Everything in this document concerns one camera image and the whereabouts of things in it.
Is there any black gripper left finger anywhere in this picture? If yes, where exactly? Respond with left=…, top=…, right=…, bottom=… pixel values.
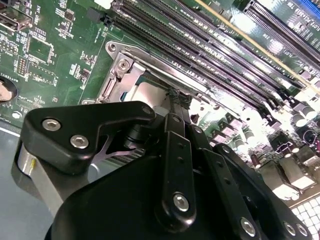
left=21, top=89, right=196, bottom=228

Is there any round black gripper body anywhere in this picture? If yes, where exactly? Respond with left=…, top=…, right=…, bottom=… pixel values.
left=44, top=153, right=238, bottom=240

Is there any metal socket cover frame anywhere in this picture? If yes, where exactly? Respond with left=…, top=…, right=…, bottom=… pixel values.
left=96, top=58, right=208, bottom=106

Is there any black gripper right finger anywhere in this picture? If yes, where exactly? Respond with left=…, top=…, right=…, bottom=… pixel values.
left=179, top=96, right=313, bottom=240

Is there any silver CPU chip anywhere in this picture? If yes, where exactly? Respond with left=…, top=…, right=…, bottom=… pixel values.
left=121, top=82, right=173, bottom=107

